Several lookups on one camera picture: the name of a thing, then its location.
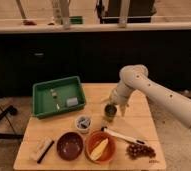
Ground translucent green cup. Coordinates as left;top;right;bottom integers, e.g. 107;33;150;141
104;104;117;122

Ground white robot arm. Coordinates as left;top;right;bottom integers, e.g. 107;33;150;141
108;65;191;131

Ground grey cup in tray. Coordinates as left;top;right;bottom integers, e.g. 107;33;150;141
66;97;78;107

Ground green plastic tray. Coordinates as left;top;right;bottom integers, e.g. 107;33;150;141
32;76;86;119

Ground small items in tray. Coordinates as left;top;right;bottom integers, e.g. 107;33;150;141
50;89;60;110

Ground white cup with blue contents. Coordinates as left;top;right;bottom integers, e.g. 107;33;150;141
75;115;91;134

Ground dark purple bowl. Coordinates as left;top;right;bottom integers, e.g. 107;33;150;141
57;132;83;161

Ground yellow corn cob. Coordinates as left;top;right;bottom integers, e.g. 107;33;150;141
90;139;108;161

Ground orange bowl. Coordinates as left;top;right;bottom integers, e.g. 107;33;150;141
85;131;116;164

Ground green box on counter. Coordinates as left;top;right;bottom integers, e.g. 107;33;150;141
70;16;83;24

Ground bunch of brown grapes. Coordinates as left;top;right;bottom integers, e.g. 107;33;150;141
127;143;156;159

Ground white scrub brush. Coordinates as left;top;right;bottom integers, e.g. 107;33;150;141
30;137;54;163

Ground black chair base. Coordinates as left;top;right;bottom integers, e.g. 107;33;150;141
0;105;23;140

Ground white handled utensil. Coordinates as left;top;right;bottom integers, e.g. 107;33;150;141
101;127;145;145

